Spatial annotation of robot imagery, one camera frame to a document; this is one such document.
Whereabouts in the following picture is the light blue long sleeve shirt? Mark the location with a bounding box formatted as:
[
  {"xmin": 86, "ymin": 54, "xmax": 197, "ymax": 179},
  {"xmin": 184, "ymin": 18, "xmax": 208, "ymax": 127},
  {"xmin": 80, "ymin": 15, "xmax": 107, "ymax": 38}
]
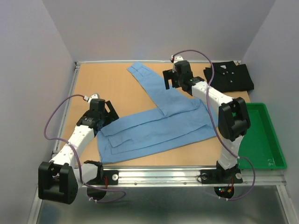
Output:
[{"xmin": 97, "ymin": 62, "xmax": 217, "ymax": 163}]

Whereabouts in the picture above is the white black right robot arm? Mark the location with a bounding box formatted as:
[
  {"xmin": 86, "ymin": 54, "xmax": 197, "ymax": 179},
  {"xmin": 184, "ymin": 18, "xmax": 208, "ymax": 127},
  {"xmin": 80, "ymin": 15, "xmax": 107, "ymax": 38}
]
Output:
[{"xmin": 163, "ymin": 58, "xmax": 251, "ymax": 184}]

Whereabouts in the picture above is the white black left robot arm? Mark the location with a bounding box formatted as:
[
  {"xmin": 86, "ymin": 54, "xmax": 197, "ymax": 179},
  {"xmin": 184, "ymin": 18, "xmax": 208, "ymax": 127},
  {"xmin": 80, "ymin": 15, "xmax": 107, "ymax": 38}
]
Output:
[{"xmin": 38, "ymin": 94, "xmax": 119, "ymax": 204}]

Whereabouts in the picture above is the folded black shirt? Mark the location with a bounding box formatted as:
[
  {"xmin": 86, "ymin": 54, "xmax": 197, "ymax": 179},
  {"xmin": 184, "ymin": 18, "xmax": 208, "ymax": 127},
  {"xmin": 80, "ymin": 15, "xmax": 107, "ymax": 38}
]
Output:
[{"xmin": 210, "ymin": 61, "xmax": 254, "ymax": 93}]

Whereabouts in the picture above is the green plastic tray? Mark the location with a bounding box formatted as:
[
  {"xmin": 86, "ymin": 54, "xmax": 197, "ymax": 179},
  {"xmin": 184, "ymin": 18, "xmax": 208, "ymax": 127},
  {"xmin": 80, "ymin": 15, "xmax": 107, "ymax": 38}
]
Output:
[{"xmin": 238, "ymin": 103, "xmax": 287, "ymax": 170}]

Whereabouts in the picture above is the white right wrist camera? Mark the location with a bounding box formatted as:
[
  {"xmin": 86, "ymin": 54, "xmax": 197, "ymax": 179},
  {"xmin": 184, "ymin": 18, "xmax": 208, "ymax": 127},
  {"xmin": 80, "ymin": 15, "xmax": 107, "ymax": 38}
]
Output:
[{"xmin": 170, "ymin": 55, "xmax": 184, "ymax": 63}]

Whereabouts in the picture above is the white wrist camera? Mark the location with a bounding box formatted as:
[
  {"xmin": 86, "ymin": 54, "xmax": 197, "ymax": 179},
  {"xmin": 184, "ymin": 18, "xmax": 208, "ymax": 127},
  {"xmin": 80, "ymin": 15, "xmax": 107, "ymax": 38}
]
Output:
[
  {"xmin": 83, "ymin": 93, "xmax": 100, "ymax": 104},
  {"xmin": 170, "ymin": 55, "xmax": 184, "ymax": 63}
]

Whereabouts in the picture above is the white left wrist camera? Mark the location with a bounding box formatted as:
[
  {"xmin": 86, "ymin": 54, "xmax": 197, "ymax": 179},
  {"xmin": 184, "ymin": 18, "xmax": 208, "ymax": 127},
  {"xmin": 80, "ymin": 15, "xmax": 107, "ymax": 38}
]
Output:
[{"xmin": 83, "ymin": 93, "xmax": 100, "ymax": 104}]

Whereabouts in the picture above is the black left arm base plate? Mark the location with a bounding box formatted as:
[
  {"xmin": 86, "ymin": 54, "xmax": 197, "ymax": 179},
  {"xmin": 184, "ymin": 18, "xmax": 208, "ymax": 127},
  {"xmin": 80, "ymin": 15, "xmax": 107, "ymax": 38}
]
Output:
[{"xmin": 87, "ymin": 170, "xmax": 119, "ymax": 185}]

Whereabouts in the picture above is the aluminium table frame rail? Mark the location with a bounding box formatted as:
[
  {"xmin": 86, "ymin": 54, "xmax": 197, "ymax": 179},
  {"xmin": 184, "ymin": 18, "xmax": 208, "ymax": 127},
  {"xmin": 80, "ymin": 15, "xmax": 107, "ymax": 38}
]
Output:
[{"xmin": 28, "ymin": 62, "xmax": 296, "ymax": 224}]

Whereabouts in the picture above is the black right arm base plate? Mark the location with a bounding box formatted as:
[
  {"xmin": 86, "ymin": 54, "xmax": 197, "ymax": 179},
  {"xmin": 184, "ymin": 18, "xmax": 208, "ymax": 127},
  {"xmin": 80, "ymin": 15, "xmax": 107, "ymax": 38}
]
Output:
[{"xmin": 197, "ymin": 169, "xmax": 243, "ymax": 184}]

